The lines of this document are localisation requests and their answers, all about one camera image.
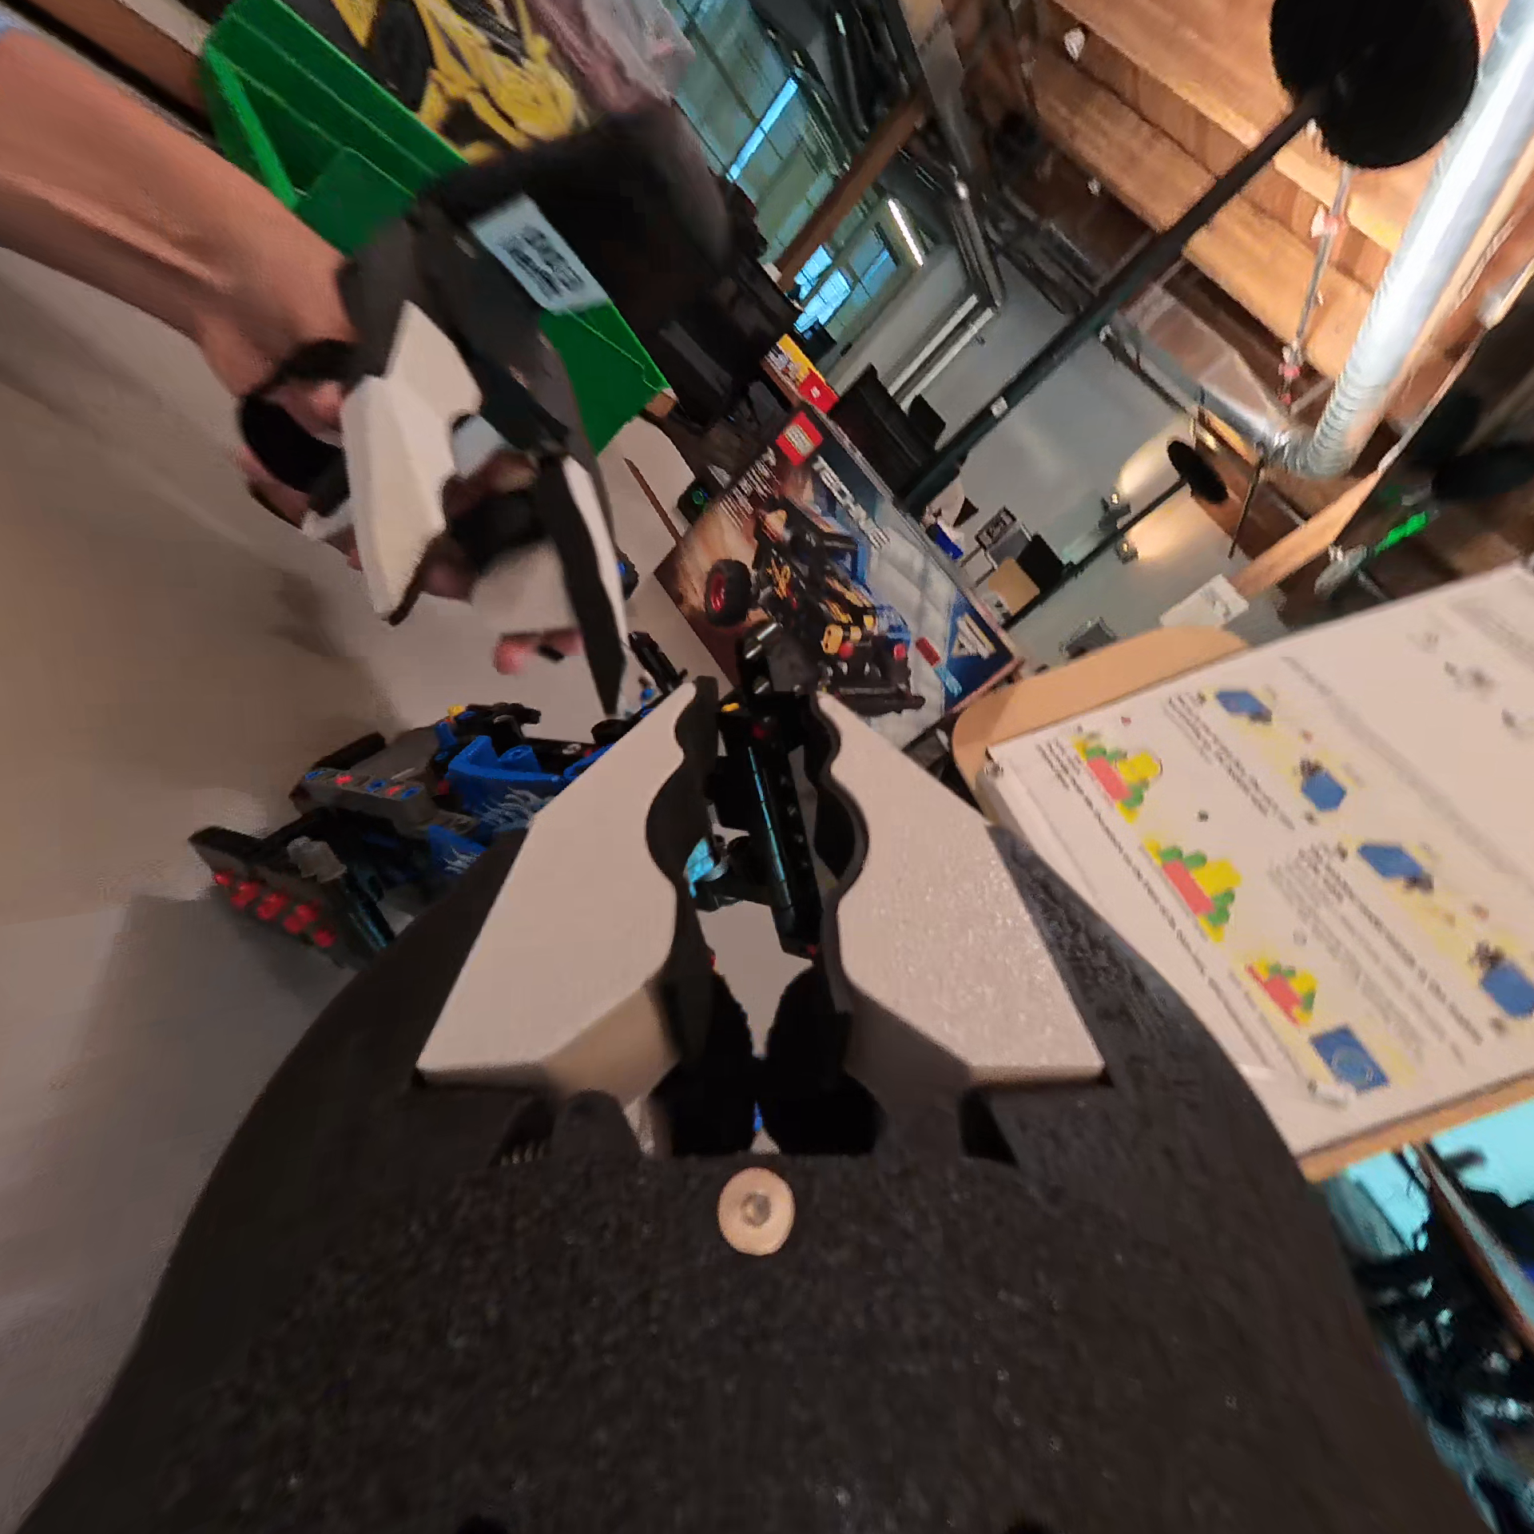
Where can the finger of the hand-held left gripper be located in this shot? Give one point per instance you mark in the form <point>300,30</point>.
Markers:
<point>527,601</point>
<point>600,564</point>

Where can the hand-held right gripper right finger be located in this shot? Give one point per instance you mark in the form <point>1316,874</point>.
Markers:
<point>947,947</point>

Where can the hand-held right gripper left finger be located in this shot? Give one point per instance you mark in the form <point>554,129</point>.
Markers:
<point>564,936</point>

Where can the black lego chassis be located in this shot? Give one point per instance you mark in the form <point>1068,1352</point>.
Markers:
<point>767,792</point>

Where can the person's left forearm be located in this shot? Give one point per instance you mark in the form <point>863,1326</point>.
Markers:
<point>109,170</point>

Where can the blue lego car assembly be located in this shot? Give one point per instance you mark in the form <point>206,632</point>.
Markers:
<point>480,773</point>

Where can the red lego box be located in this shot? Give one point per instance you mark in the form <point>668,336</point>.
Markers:
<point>805,375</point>

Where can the lego set box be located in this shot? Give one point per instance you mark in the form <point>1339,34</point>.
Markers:
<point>875,527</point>

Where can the person's left hand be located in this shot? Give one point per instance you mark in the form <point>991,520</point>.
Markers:
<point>270,324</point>

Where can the yellow car printed box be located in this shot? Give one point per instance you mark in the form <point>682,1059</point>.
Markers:
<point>480,73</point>

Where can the green plastic bin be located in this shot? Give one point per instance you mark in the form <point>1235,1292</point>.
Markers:
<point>360,170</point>

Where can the printed instruction sheet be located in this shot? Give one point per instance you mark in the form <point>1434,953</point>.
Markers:
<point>1306,839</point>

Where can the black round-base stand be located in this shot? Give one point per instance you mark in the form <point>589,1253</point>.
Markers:
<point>1198,471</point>
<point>1378,73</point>

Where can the silver duct pipe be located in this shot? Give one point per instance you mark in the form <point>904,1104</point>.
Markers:
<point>1415,276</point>

